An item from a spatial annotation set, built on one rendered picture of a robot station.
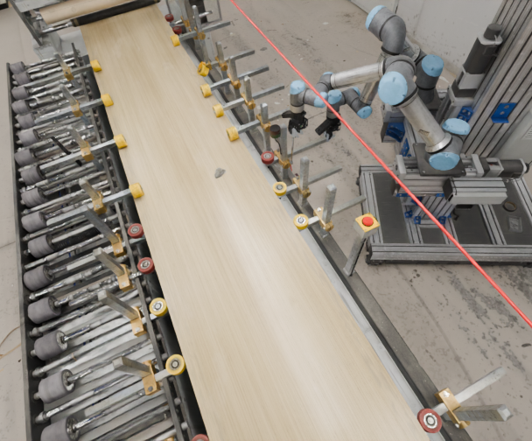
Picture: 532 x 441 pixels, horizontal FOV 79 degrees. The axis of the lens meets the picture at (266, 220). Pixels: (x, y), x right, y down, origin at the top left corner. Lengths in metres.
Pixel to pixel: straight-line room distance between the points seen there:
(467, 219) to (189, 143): 2.10
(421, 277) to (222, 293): 1.65
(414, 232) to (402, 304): 0.53
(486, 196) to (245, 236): 1.26
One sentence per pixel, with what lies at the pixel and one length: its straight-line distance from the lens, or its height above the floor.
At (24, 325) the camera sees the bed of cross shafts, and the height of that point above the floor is 0.84.
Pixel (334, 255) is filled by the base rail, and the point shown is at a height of 0.70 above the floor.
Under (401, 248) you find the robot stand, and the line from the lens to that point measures 2.51.
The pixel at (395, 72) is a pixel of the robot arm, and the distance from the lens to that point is 1.50.
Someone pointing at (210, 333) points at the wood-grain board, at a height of 0.90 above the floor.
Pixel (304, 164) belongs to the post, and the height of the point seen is 1.08.
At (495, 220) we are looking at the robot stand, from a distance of 2.92.
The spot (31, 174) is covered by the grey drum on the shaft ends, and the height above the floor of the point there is 0.85.
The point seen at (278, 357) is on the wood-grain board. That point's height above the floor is 0.90.
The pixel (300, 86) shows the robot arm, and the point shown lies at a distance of 1.71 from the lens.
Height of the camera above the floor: 2.36
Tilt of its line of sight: 58 degrees down
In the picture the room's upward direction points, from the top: 8 degrees counter-clockwise
